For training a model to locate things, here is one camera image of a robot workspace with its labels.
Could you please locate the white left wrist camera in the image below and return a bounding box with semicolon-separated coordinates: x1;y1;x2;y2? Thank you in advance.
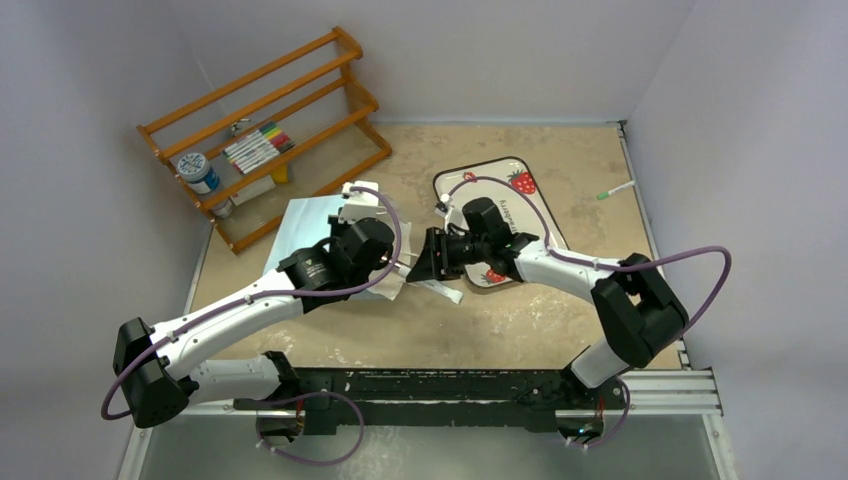
338;181;380;224

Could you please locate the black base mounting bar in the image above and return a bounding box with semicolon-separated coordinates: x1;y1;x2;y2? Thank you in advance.
233;352;630;440

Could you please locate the green capped marker pen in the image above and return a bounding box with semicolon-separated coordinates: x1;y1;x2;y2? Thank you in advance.
596;180;636;200

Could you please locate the light blue paper bag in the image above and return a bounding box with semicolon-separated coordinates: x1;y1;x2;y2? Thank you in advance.
262;196;404;301

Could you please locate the orange wooden shelf rack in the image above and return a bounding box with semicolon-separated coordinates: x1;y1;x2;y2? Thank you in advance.
136;26;393;254

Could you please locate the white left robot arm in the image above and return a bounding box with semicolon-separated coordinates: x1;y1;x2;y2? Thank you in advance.
101;215;403;428

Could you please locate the small white box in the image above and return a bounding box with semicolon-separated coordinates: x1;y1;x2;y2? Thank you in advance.
230;175;275;206

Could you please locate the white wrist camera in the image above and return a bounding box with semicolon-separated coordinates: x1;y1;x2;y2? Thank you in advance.
338;181;380;224
434;193;453;224

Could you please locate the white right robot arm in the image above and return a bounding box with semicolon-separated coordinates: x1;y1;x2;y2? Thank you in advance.
405;197;689;407

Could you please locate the white strawberry tray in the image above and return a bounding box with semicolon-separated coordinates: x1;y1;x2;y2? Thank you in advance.
433;157;587;293

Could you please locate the small clear bottle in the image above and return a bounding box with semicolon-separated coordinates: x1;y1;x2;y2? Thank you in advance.
210;198;234;218

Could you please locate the yellow sponge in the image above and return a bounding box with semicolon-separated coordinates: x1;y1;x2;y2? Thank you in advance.
270;164;290;184

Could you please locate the pack of coloured markers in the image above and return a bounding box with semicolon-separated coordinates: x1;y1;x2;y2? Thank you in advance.
223;121;294;175

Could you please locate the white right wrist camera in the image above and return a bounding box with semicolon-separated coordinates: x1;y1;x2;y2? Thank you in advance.
434;193;453;224

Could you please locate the aluminium rail frame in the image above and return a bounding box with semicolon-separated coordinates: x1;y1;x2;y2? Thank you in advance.
119;360;731;479

